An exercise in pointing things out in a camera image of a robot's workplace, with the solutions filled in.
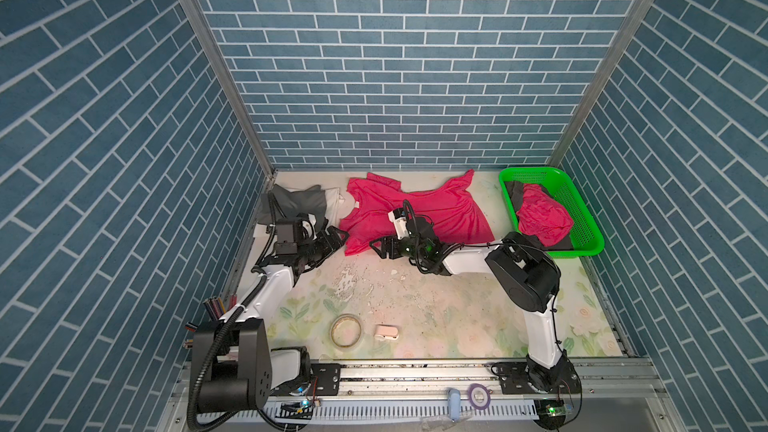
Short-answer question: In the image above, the circuit board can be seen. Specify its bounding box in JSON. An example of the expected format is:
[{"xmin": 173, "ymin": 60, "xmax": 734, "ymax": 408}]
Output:
[
  {"xmin": 276, "ymin": 399, "xmax": 314, "ymax": 421},
  {"xmin": 534, "ymin": 399, "xmax": 569, "ymax": 431}
]

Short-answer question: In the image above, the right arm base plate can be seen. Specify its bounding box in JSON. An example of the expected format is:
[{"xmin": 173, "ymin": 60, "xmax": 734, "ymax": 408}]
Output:
[{"xmin": 490, "ymin": 357, "xmax": 582, "ymax": 395}]

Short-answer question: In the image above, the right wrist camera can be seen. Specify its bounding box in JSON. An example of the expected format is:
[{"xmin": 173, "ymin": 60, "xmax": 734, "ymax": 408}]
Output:
[{"xmin": 388, "ymin": 208, "xmax": 410, "ymax": 240}]

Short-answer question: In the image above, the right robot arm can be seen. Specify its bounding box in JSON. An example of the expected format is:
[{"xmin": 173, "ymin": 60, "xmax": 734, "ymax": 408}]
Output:
[{"xmin": 369, "ymin": 216, "xmax": 575, "ymax": 392}]

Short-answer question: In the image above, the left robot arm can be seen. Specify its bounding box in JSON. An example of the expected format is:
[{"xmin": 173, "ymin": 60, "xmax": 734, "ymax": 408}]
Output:
[{"xmin": 188, "ymin": 218, "xmax": 349, "ymax": 423}]

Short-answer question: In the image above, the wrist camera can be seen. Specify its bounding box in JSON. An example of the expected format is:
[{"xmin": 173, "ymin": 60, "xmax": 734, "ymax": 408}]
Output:
[
  {"xmin": 388, "ymin": 208, "xmax": 410, "ymax": 240},
  {"xmin": 273, "ymin": 219, "xmax": 302, "ymax": 256}
]

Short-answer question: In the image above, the purple tape ring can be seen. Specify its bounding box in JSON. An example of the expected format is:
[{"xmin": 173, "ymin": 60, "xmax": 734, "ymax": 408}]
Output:
[{"xmin": 466, "ymin": 382, "xmax": 493, "ymax": 412}]

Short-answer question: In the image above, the blue white small bottle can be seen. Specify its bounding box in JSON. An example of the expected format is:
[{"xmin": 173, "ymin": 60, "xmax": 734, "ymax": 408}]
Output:
[{"xmin": 448, "ymin": 388, "xmax": 461, "ymax": 422}]

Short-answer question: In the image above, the right circuit board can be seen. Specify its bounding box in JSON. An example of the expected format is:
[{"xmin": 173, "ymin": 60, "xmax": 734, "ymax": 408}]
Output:
[{"xmin": 534, "ymin": 399, "xmax": 569, "ymax": 431}]

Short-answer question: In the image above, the magenta t shirt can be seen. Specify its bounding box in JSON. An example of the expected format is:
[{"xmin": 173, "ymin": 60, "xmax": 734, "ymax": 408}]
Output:
[
  {"xmin": 339, "ymin": 170, "xmax": 494, "ymax": 256},
  {"xmin": 516, "ymin": 184, "xmax": 574, "ymax": 249}
]

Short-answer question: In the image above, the green plastic basket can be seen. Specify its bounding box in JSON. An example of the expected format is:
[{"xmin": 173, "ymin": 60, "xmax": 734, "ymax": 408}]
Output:
[{"xmin": 499, "ymin": 166, "xmax": 605, "ymax": 258}]

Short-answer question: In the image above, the folded grey t shirt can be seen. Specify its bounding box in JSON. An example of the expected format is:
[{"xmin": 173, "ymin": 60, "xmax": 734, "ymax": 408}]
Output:
[{"xmin": 256, "ymin": 185, "xmax": 327, "ymax": 225}]

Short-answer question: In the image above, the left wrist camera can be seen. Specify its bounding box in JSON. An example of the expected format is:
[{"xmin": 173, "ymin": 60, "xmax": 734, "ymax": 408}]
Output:
[{"xmin": 273, "ymin": 219, "xmax": 302, "ymax": 256}]

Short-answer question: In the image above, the aluminium rail frame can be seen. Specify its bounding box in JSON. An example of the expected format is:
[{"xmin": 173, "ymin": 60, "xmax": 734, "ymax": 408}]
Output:
[{"xmin": 155, "ymin": 357, "xmax": 685, "ymax": 432}]

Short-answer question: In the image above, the left circuit board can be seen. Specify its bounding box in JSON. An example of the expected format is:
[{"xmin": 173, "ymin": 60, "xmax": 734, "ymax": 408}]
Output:
[{"xmin": 276, "ymin": 399, "xmax": 314, "ymax": 421}]

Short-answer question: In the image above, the pink eraser block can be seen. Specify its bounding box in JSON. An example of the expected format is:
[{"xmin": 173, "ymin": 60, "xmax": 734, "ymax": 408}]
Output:
[{"xmin": 374, "ymin": 324, "xmax": 400, "ymax": 341}]

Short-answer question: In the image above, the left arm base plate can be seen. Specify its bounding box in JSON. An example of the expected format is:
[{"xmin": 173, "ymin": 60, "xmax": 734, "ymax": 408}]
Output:
[{"xmin": 271, "ymin": 362, "xmax": 342, "ymax": 397}]

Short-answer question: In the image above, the tape roll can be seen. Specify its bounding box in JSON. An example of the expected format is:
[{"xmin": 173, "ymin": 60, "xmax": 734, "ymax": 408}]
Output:
[{"xmin": 329, "ymin": 314, "xmax": 363, "ymax": 349}]

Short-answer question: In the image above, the cup of coloured pencils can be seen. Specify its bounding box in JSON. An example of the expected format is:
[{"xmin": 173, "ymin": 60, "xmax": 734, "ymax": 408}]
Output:
[{"xmin": 182, "ymin": 294, "xmax": 237, "ymax": 350}]

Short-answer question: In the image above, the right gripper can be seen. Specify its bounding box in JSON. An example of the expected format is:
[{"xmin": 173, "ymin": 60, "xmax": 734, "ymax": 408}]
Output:
[{"xmin": 368, "ymin": 234, "xmax": 427, "ymax": 262}]

